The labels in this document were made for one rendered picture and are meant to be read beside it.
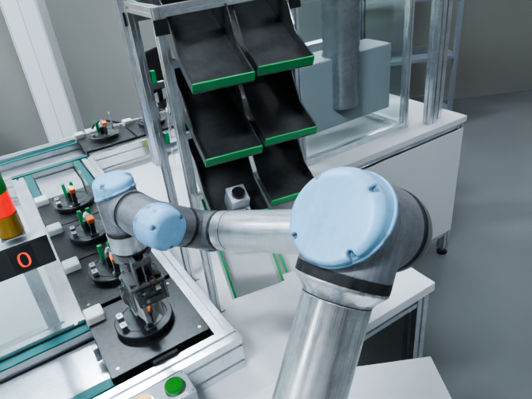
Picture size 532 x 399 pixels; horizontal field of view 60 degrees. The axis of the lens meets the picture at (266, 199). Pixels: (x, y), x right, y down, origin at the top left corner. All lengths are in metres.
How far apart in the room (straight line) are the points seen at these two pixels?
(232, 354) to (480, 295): 1.82
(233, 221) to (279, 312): 0.56
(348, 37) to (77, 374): 1.52
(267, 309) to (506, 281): 1.79
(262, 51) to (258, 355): 0.72
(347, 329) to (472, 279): 2.31
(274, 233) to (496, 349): 1.86
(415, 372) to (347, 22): 1.34
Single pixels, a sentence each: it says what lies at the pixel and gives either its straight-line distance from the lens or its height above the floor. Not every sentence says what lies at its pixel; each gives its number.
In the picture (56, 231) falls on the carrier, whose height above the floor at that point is 0.98.
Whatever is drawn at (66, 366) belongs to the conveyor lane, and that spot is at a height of 0.92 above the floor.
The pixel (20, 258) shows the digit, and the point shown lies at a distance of 1.15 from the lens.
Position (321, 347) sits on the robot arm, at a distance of 0.54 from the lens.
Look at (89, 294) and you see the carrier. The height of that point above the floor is 0.97.
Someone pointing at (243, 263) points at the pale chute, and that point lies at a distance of 1.20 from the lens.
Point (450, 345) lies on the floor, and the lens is 2.45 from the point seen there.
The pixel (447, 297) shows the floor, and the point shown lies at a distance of 2.69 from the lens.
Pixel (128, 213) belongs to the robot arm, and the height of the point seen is 1.38.
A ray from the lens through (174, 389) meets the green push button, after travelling 1.05.
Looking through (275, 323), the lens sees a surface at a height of 0.86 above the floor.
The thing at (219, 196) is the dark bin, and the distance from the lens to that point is 1.13.
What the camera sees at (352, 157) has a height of 0.86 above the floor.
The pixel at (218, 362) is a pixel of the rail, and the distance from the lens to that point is 1.14.
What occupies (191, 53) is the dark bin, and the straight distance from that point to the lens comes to 1.04.
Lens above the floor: 1.77
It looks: 30 degrees down
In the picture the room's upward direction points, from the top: 6 degrees counter-clockwise
